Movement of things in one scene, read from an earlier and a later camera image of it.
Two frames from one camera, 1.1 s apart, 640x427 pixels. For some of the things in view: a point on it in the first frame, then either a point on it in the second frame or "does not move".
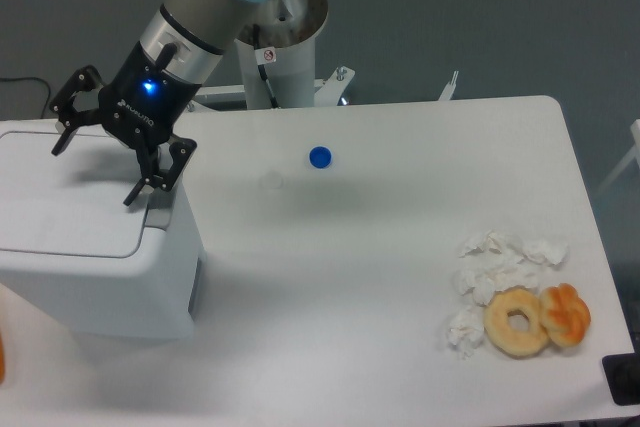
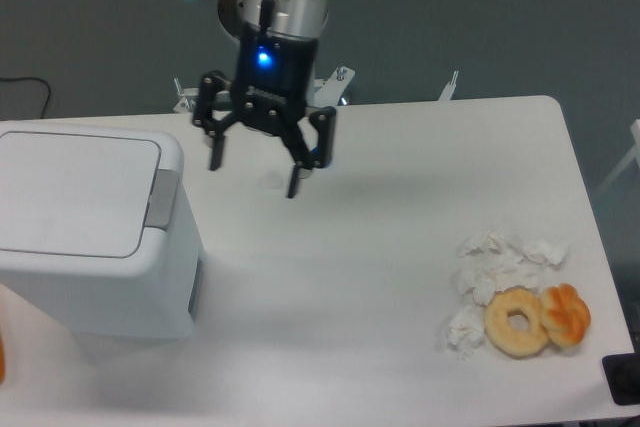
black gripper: (143, 103) -> (276, 79)
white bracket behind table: (328, 92) does not move
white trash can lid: (71, 202) does not move
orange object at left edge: (2, 358) does not move
